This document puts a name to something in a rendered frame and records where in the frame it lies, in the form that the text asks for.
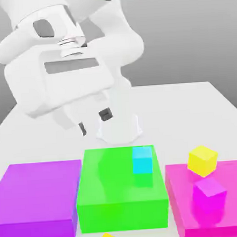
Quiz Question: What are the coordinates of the large pink box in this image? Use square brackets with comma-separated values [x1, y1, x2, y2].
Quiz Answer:
[163, 159, 237, 237]

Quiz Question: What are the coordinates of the small magenta cube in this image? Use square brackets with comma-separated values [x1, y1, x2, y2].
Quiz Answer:
[190, 175, 230, 216]

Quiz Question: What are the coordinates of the small cyan cube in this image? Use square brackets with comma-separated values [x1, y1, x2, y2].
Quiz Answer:
[131, 145, 154, 175]

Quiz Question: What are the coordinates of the large purple box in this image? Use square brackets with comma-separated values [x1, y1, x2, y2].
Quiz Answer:
[0, 159, 87, 237]

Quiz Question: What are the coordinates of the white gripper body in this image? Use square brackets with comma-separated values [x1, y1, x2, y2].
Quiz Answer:
[2, 45, 118, 121]

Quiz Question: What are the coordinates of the large green box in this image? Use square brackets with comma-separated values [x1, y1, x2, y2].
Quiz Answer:
[72, 143, 172, 235]

